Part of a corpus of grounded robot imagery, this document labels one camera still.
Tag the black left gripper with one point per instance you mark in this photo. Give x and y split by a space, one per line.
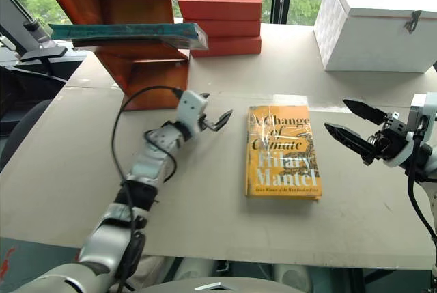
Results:
204 123

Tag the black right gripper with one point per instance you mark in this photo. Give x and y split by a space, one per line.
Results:
391 137

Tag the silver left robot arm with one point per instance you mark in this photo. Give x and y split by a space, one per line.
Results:
102 238

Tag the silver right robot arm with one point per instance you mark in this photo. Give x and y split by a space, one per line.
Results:
426 183

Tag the yellow hardcover book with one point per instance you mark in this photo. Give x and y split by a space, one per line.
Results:
283 163

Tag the teal wrapped book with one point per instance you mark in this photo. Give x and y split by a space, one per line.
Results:
129 31

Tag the reddish wooden bookshelf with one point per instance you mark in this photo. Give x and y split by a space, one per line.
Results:
136 6

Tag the thin red box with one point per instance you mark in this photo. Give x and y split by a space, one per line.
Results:
225 28
227 47

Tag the white wooden chest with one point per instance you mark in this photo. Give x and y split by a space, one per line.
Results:
375 43

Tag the metal chest latch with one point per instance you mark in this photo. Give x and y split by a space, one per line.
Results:
412 21

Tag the black desk clamp stand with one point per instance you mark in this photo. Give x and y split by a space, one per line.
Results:
41 47

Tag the black office chair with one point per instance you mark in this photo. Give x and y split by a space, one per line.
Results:
20 115

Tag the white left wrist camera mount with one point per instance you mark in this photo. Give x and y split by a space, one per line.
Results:
191 107

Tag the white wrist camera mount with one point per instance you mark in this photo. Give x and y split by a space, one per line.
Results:
423 108
191 107

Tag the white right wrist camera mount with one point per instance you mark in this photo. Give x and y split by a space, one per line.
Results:
423 108

